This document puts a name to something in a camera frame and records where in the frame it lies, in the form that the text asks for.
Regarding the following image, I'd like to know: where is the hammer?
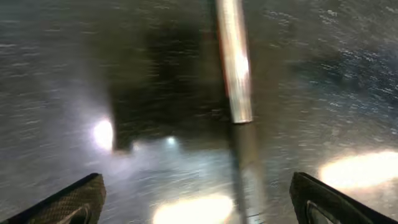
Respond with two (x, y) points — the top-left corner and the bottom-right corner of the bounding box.
(214, 0), (270, 224)

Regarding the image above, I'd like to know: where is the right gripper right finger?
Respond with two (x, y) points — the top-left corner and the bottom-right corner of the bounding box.
(289, 171), (398, 224)

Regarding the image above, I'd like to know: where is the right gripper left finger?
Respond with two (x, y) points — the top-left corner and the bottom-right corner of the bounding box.
(6, 172), (107, 224)

